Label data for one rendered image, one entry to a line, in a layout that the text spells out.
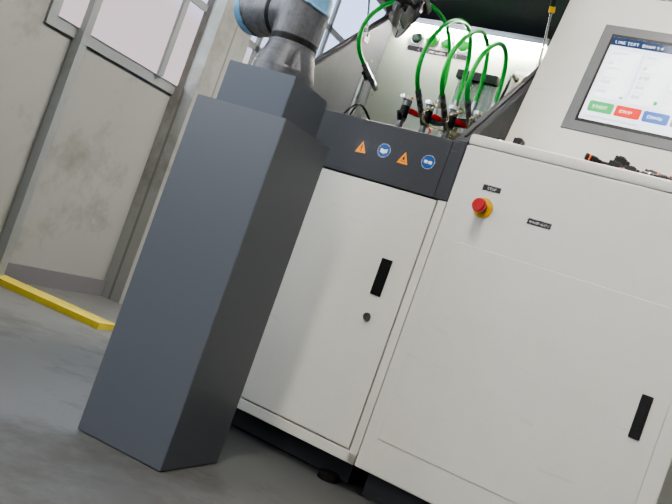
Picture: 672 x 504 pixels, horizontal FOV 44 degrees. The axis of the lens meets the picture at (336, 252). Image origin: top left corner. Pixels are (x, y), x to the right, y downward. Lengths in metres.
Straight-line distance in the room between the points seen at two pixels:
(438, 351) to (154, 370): 0.71
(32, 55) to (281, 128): 2.01
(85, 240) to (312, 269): 2.02
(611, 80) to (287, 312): 1.10
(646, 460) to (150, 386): 1.09
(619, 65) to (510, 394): 0.99
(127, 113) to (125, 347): 2.34
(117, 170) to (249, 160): 2.40
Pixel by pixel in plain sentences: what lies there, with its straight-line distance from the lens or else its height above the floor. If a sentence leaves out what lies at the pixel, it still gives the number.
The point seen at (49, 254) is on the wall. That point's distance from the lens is 4.02.
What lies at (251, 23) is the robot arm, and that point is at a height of 1.02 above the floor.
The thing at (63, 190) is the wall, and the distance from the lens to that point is 3.96.
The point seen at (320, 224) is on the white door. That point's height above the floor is 0.63.
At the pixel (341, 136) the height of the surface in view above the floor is 0.88.
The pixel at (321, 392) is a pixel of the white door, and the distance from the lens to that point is 2.26.
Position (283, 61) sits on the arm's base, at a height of 0.93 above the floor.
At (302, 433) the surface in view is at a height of 0.09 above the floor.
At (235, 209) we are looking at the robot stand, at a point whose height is 0.58.
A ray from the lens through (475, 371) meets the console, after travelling 2.08.
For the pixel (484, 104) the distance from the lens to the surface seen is 2.79.
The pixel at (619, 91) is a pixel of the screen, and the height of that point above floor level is 1.25.
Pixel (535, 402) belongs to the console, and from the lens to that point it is 2.04.
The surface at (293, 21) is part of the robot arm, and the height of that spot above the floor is 1.03.
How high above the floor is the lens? 0.54
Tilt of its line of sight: 1 degrees up
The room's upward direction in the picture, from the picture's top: 20 degrees clockwise
